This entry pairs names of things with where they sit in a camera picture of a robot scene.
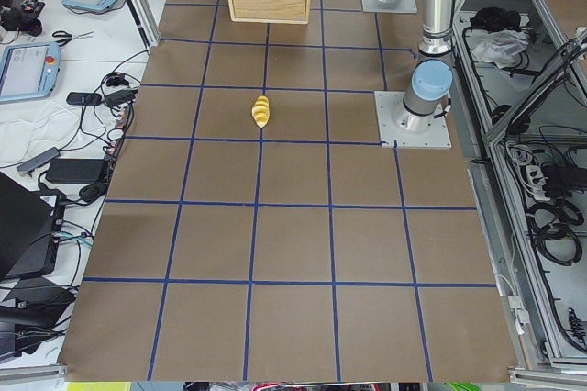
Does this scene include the coiled black cables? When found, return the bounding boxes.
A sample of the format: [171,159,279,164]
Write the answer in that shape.
[525,200,587,268]

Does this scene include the black cloth bundle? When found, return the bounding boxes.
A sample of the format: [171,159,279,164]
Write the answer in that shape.
[470,6,521,32]

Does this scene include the toy bread roll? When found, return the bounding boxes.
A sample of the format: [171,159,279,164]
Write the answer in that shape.
[251,95,271,129]

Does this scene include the black scissors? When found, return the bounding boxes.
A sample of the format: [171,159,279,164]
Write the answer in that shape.
[51,30,94,47]

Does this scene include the black laptop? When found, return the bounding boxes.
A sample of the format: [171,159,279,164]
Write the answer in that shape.
[1,174,65,281]

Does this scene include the lower teach pendant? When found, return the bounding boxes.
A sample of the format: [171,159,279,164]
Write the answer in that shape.
[1,41,61,103]

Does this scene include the black power brick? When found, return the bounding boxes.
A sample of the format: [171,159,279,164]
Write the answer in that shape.
[46,158,105,184]

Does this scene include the white crumpled cloth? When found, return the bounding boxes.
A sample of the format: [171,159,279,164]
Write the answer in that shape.
[471,29,529,69]

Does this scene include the grey usb hub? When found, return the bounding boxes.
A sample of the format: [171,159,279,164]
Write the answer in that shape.
[17,147,61,174]

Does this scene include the white power strip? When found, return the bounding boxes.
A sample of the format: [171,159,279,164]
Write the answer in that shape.
[505,141,550,202]

